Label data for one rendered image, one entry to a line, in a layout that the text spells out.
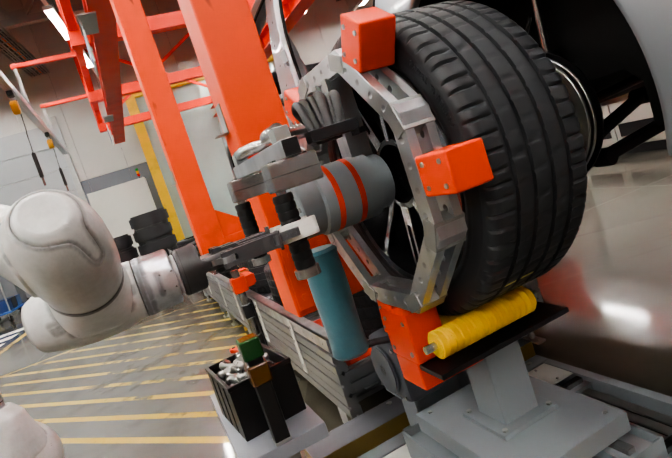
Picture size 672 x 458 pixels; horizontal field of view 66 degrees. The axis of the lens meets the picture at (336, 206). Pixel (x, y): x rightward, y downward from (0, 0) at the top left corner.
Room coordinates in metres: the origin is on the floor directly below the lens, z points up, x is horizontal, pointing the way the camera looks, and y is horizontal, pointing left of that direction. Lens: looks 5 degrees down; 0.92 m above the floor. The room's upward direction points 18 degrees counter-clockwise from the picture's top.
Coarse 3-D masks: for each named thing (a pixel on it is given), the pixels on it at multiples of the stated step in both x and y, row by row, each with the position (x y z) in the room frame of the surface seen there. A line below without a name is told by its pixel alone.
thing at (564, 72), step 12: (552, 60) 1.23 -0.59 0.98; (564, 72) 1.19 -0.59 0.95; (564, 84) 1.19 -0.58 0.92; (576, 84) 1.18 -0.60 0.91; (576, 96) 1.16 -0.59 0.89; (588, 96) 1.16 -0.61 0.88; (576, 108) 1.17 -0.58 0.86; (588, 108) 1.17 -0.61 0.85; (588, 120) 1.15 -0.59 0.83; (588, 132) 1.16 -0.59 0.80; (588, 144) 1.17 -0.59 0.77; (588, 156) 1.20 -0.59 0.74
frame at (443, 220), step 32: (320, 64) 1.08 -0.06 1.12; (384, 96) 0.89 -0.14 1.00; (416, 96) 0.89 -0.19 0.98; (416, 128) 0.87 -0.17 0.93; (320, 160) 1.34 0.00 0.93; (416, 192) 0.88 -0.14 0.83; (448, 224) 0.87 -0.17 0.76; (352, 256) 1.26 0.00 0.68; (448, 256) 0.93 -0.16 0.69; (384, 288) 1.13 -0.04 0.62; (416, 288) 0.99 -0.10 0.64
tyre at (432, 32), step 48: (336, 48) 1.18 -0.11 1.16; (432, 48) 0.90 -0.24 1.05; (480, 48) 0.92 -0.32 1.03; (528, 48) 0.94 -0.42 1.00; (432, 96) 0.90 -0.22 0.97; (480, 96) 0.86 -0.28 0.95; (528, 96) 0.90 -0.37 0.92; (528, 144) 0.87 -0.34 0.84; (576, 144) 0.91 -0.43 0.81; (480, 192) 0.86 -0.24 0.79; (528, 192) 0.87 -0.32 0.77; (576, 192) 0.92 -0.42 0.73; (480, 240) 0.90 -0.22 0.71; (528, 240) 0.91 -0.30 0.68; (480, 288) 0.94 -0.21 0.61
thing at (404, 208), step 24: (360, 96) 1.28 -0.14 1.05; (384, 120) 1.13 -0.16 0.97; (336, 144) 1.34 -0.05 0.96; (384, 144) 1.16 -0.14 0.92; (408, 192) 1.20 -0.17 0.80; (384, 216) 1.36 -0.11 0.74; (408, 216) 1.15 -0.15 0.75; (384, 240) 1.31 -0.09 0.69; (408, 240) 1.31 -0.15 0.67; (408, 264) 1.23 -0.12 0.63; (456, 264) 0.99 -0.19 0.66
